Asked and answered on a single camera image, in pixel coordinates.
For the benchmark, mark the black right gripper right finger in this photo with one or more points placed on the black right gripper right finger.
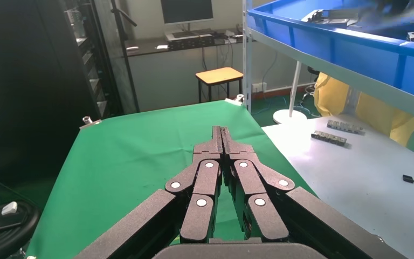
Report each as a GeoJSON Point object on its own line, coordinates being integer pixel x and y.
{"type": "Point", "coordinates": [253, 186]}

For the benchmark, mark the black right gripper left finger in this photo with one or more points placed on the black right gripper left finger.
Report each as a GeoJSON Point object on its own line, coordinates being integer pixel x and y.
{"type": "Point", "coordinates": [200, 186]}

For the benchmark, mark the green table cloth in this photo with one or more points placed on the green table cloth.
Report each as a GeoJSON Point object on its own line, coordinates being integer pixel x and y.
{"type": "Point", "coordinates": [139, 153]}

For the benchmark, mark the white lamp stand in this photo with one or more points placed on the white lamp stand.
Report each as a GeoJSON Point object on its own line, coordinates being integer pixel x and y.
{"type": "Point", "coordinates": [289, 116]}

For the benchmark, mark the silver metal binder clip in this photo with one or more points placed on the silver metal binder clip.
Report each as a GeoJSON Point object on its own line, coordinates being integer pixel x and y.
{"type": "Point", "coordinates": [236, 100]}
{"type": "Point", "coordinates": [89, 122]}

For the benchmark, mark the silver metal hinge strip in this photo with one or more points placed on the silver metal hinge strip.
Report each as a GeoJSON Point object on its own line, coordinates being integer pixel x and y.
{"type": "Point", "coordinates": [345, 127]}
{"type": "Point", "coordinates": [329, 138]}

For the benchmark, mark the white table sheet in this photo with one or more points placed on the white table sheet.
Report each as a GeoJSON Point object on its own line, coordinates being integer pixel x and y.
{"type": "Point", "coordinates": [353, 186]}

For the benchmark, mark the wooden stool with black legs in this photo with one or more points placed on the wooden stool with black legs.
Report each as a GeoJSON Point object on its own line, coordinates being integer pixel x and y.
{"type": "Point", "coordinates": [219, 75]}

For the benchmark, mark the black stand pole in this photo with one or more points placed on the black stand pole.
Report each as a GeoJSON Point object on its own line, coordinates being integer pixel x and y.
{"type": "Point", "coordinates": [133, 89]}

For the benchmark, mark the grey metal shelf upright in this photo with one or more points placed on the grey metal shelf upright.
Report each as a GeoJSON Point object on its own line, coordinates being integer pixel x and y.
{"type": "Point", "coordinates": [247, 57]}

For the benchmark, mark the yellow plastic bag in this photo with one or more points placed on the yellow plastic bag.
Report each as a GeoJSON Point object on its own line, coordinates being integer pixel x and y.
{"type": "Point", "coordinates": [371, 110]}

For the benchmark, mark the black equipment box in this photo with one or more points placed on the black equipment box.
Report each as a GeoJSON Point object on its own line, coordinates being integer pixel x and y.
{"type": "Point", "coordinates": [191, 43]}

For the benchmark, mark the dark office desk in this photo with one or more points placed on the dark office desk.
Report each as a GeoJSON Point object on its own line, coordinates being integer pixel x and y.
{"type": "Point", "coordinates": [146, 48]}

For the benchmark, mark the white keyboard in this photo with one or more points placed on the white keyboard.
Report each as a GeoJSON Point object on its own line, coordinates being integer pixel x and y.
{"type": "Point", "coordinates": [178, 35]}

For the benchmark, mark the small black plastic part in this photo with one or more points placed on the small black plastic part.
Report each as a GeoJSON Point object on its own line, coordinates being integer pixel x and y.
{"type": "Point", "coordinates": [408, 179]}

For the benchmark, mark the blue plastic bin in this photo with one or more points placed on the blue plastic bin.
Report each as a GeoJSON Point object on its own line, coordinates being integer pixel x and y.
{"type": "Point", "coordinates": [335, 46]}

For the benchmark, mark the black computer monitor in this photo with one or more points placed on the black computer monitor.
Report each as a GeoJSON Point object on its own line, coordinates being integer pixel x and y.
{"type": "Point", "coordinates": [187, 10]}

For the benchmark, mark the white plug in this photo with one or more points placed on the white plug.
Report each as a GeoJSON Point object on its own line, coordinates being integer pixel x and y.
{"type": "Point", "coordinates": [10, 208]}

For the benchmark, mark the black equipment rack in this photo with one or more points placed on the black equipment rack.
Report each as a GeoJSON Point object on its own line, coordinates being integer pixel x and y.
{"type": "Point", "coordinates": [32, 71]}

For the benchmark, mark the white wall socket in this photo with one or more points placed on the white wall socket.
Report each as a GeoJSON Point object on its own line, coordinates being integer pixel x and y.
{"type": "Point", "coordinates": [259, 87]}

